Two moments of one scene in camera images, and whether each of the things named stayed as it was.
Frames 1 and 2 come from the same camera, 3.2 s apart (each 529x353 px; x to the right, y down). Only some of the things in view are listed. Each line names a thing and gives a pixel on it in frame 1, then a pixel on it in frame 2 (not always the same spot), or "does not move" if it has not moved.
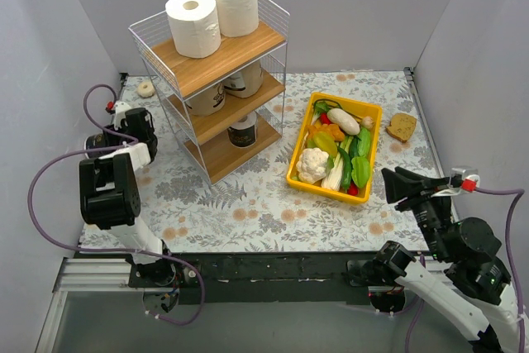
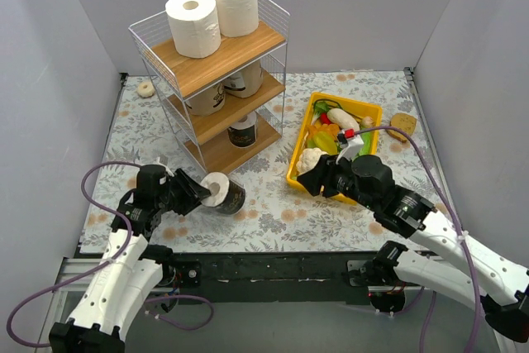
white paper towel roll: (194, 23) does not move
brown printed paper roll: (246, 84) does not move
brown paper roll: (209, 101) does not move
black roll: (243, 133) does not move
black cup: (94, 140) to (226, 196)
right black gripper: (419, 197) to (326, 177)
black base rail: (264, 278) does not move
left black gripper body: (138, 122) to (182, 191)
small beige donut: (145, 89) does not move
